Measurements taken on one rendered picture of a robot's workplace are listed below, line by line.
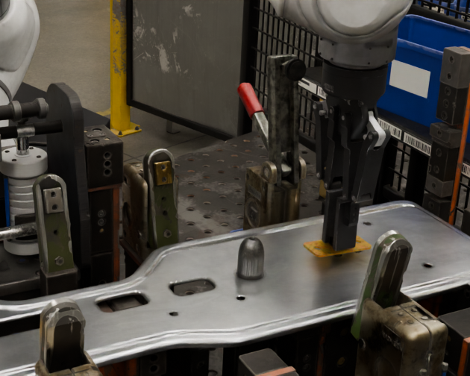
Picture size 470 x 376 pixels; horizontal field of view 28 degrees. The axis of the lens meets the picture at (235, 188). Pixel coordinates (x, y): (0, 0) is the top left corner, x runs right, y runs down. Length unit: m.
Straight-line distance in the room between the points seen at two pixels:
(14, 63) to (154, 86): 2.55
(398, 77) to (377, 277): 0.68
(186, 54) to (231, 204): 2.04
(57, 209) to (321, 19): 0.44
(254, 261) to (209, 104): 2.92
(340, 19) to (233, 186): 1.31
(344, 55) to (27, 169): 0.41
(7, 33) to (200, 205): 0.61
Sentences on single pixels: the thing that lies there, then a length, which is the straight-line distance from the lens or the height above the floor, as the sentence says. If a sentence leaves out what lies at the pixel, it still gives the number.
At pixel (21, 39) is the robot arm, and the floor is 1.11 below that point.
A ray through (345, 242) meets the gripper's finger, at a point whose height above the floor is 1.02.
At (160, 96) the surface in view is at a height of 0.24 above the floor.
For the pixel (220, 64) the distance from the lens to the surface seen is 3.89.
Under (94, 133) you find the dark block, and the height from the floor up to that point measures 1.12.
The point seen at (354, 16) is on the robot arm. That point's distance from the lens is 0.85.
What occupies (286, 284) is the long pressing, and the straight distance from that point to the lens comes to 1.11.
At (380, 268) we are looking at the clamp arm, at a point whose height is 1.09.
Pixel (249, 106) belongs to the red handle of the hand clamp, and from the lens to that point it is 1.32.
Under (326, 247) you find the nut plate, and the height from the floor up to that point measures 1.02.
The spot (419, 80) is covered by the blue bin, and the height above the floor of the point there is 1.10.
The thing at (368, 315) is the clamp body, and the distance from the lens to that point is 1.01.
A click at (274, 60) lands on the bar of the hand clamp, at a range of 1.23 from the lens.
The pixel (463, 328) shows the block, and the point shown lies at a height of 0.98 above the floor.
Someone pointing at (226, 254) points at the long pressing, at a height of 1.00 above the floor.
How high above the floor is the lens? 1.54
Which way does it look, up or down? 24 degrees down
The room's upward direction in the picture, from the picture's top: 3 degrees clockwise
